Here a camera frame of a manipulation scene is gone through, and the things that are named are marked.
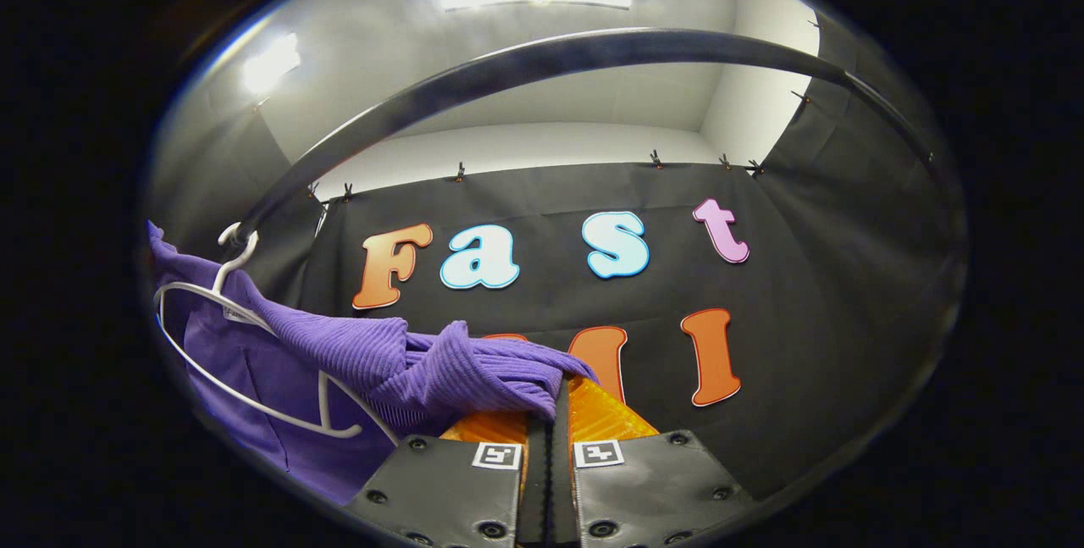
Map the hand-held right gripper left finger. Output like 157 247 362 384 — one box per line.
346 408 551 548

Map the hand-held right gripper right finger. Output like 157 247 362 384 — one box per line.
550 374 756 548

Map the purple corduroy jacket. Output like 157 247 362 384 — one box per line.
146 220 600 506

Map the white plastic hanger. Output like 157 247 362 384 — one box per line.
155 222 399 440

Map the black clothes rack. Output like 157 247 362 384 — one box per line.
233 27 941 248

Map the row of black cloth clips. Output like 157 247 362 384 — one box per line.
307 19 821 197

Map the small ceiling light panel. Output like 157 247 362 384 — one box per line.
241 31 302 97

